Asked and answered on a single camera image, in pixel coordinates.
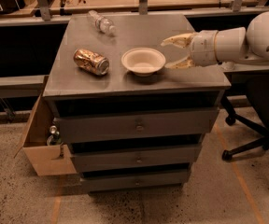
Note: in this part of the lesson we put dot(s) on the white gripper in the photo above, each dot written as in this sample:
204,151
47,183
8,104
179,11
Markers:
204,48

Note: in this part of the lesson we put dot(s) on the white paper bowl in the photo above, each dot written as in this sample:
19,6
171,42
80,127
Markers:
143,62

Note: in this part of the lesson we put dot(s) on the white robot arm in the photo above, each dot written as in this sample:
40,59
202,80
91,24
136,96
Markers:
238,45

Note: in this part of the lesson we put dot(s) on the small clear sanitizer bottle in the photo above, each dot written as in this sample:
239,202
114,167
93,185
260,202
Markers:
228,66

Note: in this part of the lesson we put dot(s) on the clear plastic water bottle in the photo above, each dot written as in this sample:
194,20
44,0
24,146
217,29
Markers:
101,23

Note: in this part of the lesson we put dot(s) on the grey drawer cabinet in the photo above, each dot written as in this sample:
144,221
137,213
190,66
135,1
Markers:
126,131

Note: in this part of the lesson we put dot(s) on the black office chair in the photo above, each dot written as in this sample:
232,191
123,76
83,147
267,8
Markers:
256,89

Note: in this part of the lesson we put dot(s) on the gold soda can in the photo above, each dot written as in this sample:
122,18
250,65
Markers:
92,62

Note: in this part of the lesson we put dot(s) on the cans inside cardboard box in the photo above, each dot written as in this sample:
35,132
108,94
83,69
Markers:
54,138

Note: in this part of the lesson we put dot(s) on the cardboard box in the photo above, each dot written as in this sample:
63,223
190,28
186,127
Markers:
46,159

